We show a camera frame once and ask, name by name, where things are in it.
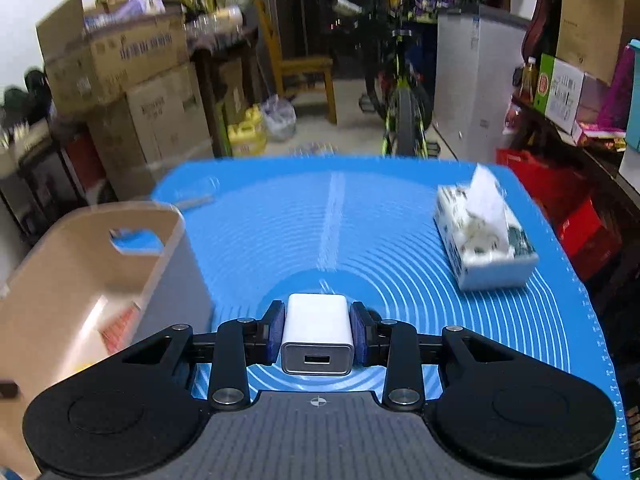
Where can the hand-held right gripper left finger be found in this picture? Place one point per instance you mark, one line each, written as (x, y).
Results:
(275, 330)

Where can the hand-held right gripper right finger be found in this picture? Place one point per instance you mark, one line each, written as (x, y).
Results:
(359, 332)

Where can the white charger block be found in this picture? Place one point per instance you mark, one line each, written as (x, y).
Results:
(315, 325)

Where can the beige plastic storage bin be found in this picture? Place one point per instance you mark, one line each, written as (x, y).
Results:
(165, 280)

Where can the yellow plastic toy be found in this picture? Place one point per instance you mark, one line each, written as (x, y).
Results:
(86, 367)

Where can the blue silicone baking mat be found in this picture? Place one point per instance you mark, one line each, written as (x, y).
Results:
(380, 240)

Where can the patterned tissue pack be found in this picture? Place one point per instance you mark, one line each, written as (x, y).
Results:
(480, 250)

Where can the yellow plastic jug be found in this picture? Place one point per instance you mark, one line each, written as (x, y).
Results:
(247, 135)

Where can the clear plastic bag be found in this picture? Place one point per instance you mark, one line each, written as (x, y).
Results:
(280, 120)

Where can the large plain cardboard box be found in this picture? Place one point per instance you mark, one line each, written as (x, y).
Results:
(160, 130)

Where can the black and green bicycle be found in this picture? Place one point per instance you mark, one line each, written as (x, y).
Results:
(405, 105)

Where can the red gift bag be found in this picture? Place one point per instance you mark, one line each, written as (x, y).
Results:
(550, 185)

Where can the wooden chair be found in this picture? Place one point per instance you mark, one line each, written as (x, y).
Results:
(300, 70)

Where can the dark wooden table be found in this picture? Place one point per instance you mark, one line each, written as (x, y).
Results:
(225, 70)

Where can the white chest freezer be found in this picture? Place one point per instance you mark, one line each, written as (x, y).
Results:
(475, 90)

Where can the black utility cart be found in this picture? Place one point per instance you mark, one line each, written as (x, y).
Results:
(45, 180)

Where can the dark wooden bench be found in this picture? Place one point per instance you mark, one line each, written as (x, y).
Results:
(580, 145)

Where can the oil bottle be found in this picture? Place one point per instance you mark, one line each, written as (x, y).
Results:
(528, 82)

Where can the green and white carton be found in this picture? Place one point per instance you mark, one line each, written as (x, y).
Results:
(560, 90)

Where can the printed cardboard box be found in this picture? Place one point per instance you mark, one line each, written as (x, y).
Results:
(115, 55)

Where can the pink gift bag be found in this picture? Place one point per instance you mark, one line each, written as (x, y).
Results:
(616, 90)

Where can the brown paper bag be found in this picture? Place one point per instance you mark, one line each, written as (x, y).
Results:
(590, 15)

